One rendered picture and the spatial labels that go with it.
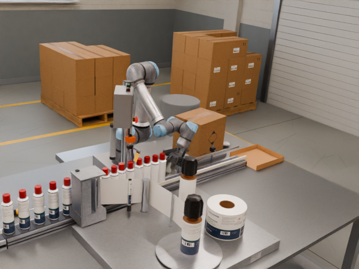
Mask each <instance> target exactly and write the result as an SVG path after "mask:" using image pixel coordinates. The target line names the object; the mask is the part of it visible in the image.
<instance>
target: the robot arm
mask: <svg viewBox="0 0 359 269"><path fill-rule="evenodd" d="M158 76H159V69H158V67H157V65H156V64H155V63H154V62H151V61H145V62H140V63H135V64H132V65H130V66H129V67H128V69H127V73H126V78H127V80H131V81H134V92H135V94H136V95H137V100H136V111H135V116H137V117H138V122H137V123H135V122H132V134H133V136H134V137H136V141H135V142H134V143H132V145H135V144H138V143H141V142H144V141H147V140H148V139H150V137H151V135H152V129H151V126H150V123H149V122H148V116H149V118H150V120H151V122H152V123H153V125H154V127H153V133H154V135H155V136H157V137H163V136H166V135H168V134H171V133H174V132H178V133H180V134H181V135H180V137H179V139H178V141H177V144H176V146H178V148H173V149H168V150H165V151H163V153H165V155H166V156H168V157H167V158H166V160H167V162H166V176H168V175H169V174H175V173H176V171H175V167H176V166H179V167H182V161H183V159H184V156H185V153H186V152H188V151H189V150H188V149H187V148H188V147H189V145H190V143H191V141H192V139H193V137H194V135H195V133H196V131H197V128H198V125H197V124H195V123H193V122H191V121H187V122H186V123H185V122H183V121H181V120H179V119H178V118H176V117H170V118H169V119H168V120H167V121H166V120H165V119H164V117H163V115H162V113H161V112H160V110H159V108H158V107H157V105H156V103H155V101H154V100H153V98H152V96H151V86H153V85H154V80H155V79H156V78H157V77H158ZM121 131H122V128H118V129H117V131H116V159H115V160H112V163H113V164H115V165H119V163H121ZM170 162H172V163H170Z"/></svg>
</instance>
